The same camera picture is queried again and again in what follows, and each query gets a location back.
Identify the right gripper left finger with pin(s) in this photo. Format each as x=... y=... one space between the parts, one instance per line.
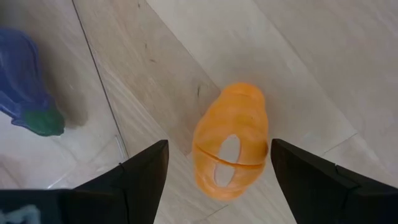
x=130 y=193

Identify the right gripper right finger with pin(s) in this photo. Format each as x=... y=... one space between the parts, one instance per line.
x=326 y=199

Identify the clear plastic tupperware container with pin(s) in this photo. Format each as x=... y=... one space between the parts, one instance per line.
x=87 y=146

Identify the orange toy pumpkin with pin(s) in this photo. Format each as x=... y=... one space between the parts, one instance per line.
x=230 y=118

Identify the purple toy eggplant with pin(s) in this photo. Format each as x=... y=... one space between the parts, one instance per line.
x=18 y=77

